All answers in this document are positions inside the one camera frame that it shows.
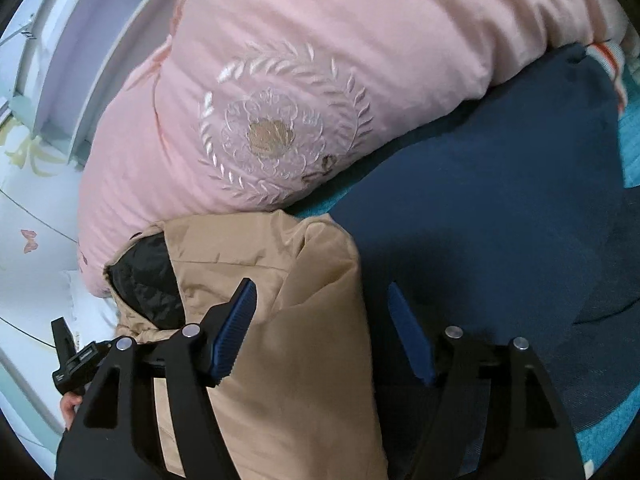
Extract grey and navy jacket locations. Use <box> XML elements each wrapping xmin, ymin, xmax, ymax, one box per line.
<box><xmin>295</xmin><ymin>42</ymin><xmax>628</xmax><ymax>480</ymax></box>

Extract white shelf unit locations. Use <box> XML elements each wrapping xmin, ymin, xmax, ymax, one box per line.
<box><xmin>9</xmin><ymin>0</ymin><xmax>193</xmax><ymax>166</ymax></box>

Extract yellow flower wall decal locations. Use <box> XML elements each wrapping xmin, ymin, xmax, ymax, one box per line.
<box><xmin>0</xmin><ymin>122</ymin><xmax>68</xmax><ymax>178</ymax></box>

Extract tan jacket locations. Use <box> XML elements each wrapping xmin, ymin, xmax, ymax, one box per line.
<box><xmin>103</xmin><ymin>210</ymin><xmax>390</xmax><ymax>480</ymax></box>

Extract light teal bed frame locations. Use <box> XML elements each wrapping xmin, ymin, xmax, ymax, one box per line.
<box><xmin>0</xmin><ymin>337</ymin><xmax>68</xmax><ymax>433</ymax></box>

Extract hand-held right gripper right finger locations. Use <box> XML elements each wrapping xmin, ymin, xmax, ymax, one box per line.
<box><xmin>387</xmin><ymin>281</ymin><xmax>586</xmax><ymax>480</ymax></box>

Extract person's left hand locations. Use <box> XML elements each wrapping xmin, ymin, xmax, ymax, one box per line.
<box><xmin>61</xmin><ymin>394</ymin><xmax>83</xmax><ymax>431</ymax></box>

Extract white pillow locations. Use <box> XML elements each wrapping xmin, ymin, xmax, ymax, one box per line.
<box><xmin>61</xmin><ymin>269</ymin><xmax>122</xmax><ymax>337</ymax></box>

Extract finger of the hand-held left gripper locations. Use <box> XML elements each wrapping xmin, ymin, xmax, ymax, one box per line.
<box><xmin>51</xmin><ymin>317</ymin><xmax>76</xmax><ymax>361</ymax></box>

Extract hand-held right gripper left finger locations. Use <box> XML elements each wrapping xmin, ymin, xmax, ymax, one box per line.
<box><xmin>55</xmin><ymin>277</ymin><xmax>258</xmax><ymax>480</ymax></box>

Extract pink embroidered quilt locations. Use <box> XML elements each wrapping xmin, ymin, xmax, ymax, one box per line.
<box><xmin>77</xmin><ymin>0</ymin><xmax>623</xmax><ymax>296</ymax></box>

